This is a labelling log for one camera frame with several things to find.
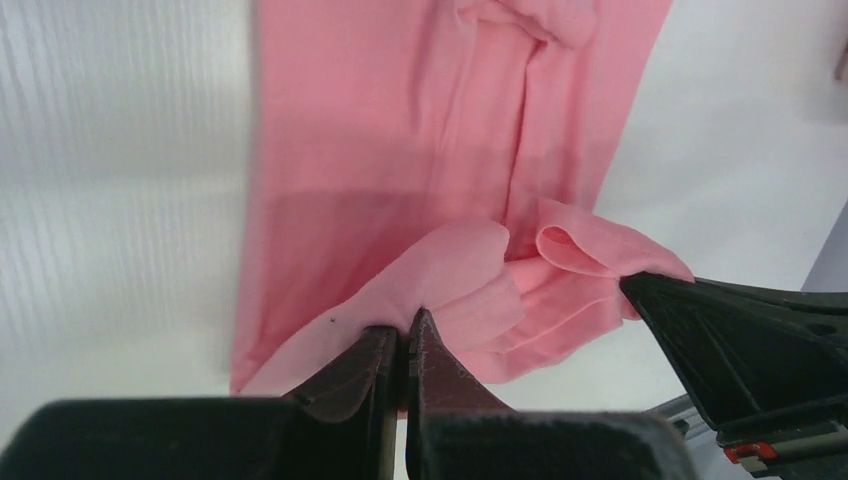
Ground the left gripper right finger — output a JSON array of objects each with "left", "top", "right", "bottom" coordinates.
[{"left": 407, "top": 308, "right": 512, "bottom": 418}]

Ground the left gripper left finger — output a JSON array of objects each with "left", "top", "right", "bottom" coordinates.
[{"left": 283, "top": 326, "right": 398, "bottom": 424}]

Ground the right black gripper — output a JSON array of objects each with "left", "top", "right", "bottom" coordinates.
[{"left": 619, "top": 272, "right": 847, "bottom": 479}]

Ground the pink t-shirt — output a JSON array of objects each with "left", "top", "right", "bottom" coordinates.
[{"left": 230, "top": 1, "right": 692, "bottom": 395}]

